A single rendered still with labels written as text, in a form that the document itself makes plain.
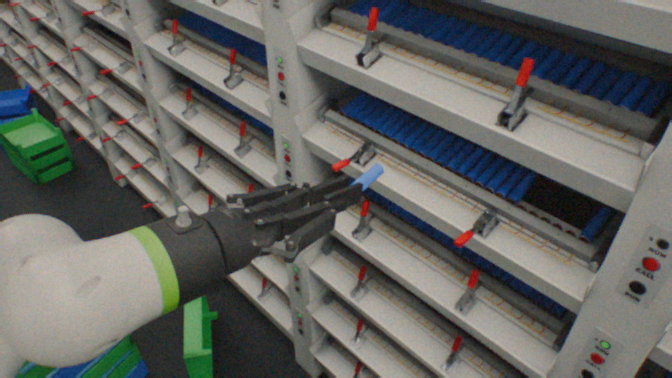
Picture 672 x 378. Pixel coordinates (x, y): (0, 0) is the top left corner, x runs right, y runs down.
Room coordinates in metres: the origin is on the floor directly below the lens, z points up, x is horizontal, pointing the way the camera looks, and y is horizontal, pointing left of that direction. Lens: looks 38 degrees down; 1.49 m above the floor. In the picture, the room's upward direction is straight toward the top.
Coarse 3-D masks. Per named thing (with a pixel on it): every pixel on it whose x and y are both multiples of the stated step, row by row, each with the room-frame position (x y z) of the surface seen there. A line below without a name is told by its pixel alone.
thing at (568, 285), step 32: (320, 96) 0.91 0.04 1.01; (352, 96) 0.96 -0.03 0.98; (320, 128) 0.89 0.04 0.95; (512, 160) 0.71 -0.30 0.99; (384, 192) 0.72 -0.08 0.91; (416, 192) 0.68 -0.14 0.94; (576, 192) 0.62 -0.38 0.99; (448, 224) 0.61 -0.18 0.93; (608, 224) 0.56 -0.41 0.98; (512, 256) 0.53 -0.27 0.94; (544, 256) 0.52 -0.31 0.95; (544, 288) 0.49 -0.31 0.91; (576, 288) 0.47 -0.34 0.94
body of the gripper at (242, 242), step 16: (224, 208) 0.42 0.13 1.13; (240, 208) 0.46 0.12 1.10; (224, 224) 0.39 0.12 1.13; (240, 224) 0.40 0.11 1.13; (224, 240) 0.38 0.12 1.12; (240, 240) 0.38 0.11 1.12; (256, 240) 0.40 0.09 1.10; (272, 240) 0.40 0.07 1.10; (224, 256) 0.37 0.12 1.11; (240, 256) 0.38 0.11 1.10; (256, 256) 0.39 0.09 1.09
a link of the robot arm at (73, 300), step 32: (32, 256) 0.30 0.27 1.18; (64, 256) 0.30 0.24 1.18; (96, 256) 0.31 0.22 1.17; (128, 256) 0.32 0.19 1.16; (160, 256) 0.33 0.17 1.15; (0, 288) 0.28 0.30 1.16; (32, 288) 0.27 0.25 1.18; (64, 288) 0.27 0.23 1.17; (96, 288) 0.28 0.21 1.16; (128, 288) 0.29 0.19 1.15; (160, 288) 0.31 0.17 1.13; (0, 320) 0.25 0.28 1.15; (32, 320) 0.25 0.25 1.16; (64, 320) 0.25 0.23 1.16; (96, 320) 0.26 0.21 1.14; (128, 320) 0.28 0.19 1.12; (32, 352) 0.24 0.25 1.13; (64, 352) 0.24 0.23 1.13; (96, 352) 0.25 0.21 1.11
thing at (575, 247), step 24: (336, 120) 0.87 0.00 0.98; (384, 144) 0.78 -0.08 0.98; (408, 168) 0.72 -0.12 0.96; (432, 168) 0.70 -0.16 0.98; (456, 192) 0.66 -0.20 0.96; (480, 192) 0.64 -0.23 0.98; (504, 216) 0.60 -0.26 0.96; (528, 216) 0.58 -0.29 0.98; (528, 240) 0.55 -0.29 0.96; (552, 240) 0.53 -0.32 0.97; (576, 240) 0.52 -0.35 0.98
